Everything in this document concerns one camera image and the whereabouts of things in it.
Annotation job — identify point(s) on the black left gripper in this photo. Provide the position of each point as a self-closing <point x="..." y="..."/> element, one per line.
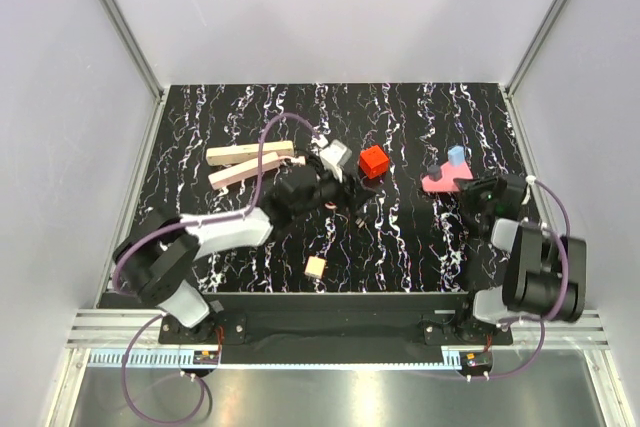
<point x="347" y="200"/>

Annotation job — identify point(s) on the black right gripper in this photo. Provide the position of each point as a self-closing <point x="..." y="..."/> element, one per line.
<point x="469" y="188"/>

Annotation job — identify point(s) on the pink triangular socket block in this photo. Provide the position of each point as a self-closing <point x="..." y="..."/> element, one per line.
<point x="446" y="184"/>

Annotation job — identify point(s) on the blue plug block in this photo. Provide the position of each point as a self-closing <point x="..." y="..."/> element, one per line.
<point x="456" y="155"/>

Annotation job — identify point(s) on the dark grey plug block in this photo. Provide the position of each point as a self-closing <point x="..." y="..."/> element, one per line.
<point x="434" y="173"/>

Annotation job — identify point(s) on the beige power strip red sockets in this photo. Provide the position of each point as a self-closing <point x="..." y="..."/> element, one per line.
<point x="231" y="155"/>

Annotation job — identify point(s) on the red block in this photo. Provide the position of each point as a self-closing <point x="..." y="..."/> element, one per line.
<point x="373" y="162"/>

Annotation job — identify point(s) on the pink plug adapter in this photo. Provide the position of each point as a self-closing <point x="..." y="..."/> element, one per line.
<point x="315" y="267"/>

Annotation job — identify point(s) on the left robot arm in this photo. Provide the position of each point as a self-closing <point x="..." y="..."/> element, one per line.
<point x="153" y="262"/>

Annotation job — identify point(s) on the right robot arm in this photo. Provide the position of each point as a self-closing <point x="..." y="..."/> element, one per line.
<point x="545" y="277"/>

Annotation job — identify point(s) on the pink power strip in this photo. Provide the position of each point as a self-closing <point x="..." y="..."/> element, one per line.
<point x="243" y="171"/>

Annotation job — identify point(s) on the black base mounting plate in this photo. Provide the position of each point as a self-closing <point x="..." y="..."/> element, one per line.
<point x="344" y="328"/>

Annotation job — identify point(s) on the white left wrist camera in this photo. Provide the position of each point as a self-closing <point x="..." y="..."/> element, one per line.
<point x="333" y="158"/>

